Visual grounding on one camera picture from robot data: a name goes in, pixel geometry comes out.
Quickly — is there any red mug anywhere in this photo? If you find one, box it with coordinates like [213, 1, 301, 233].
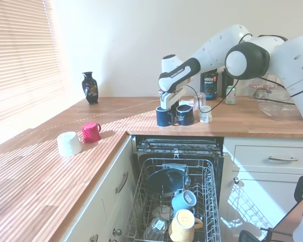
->
[80, 122, 102, 144]

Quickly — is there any white cabinet with drawer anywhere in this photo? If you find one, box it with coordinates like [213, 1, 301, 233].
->
[223, 137, 303, 242]

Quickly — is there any black vase with gold pattern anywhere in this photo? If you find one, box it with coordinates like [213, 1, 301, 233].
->
[81, 71, 99, 105]

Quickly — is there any clear drinking glass with label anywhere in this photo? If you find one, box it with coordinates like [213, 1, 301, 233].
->
[143, 216, 168, 241]

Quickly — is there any grey dishwasher upper rack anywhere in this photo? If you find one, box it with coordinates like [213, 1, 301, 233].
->
[135, 137, 224, 158]

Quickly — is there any clear plastic container with lid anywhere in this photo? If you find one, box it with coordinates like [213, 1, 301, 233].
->
[254, 85, 303, 121]

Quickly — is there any dishwasher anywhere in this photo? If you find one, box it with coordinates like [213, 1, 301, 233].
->
[131, 135, 225, 242]

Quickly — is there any beige window blind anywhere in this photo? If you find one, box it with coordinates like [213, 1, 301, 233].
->
[0, 0, 66, 149]

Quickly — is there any tall clear drinking glass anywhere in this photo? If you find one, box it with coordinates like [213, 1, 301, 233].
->
[193, 92, 208, 112]

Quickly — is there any small white patterned cup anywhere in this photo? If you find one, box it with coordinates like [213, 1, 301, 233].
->
[199, 105, 213, 124]

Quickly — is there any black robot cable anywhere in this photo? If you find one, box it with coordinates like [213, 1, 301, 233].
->
[185, 32, 296, 113]

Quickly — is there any wire dishwasher rack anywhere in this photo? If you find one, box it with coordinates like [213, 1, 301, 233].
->
[123, 157, 222, 242]

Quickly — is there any white cabinet under window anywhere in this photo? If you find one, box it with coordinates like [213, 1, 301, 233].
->
[60, 136, 137, 242]

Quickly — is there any black protein powder tub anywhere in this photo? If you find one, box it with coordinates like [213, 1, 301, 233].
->
[200, 70, 219, 101]

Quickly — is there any light blue mug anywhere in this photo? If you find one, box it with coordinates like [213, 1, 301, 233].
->
[171, 190, 197, 212]

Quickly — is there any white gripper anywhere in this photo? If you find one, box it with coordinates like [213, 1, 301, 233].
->
[160, 87, 187, 110]

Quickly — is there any plain navy blue mug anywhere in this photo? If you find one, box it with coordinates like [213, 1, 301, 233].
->
[156, 106, 176, 128]

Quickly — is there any yellow mug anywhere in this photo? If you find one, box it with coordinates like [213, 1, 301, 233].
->
[168, 209, 204, 242]

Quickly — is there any metal drawer handle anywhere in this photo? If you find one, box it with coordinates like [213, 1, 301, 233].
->
[269, 155, 299, 162]

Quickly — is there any navy mug with white print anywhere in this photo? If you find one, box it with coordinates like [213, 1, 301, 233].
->
[175, 104, 194, 126]

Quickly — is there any white and green drink can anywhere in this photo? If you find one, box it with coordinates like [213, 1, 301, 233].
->
[225, 85, 237, 105]

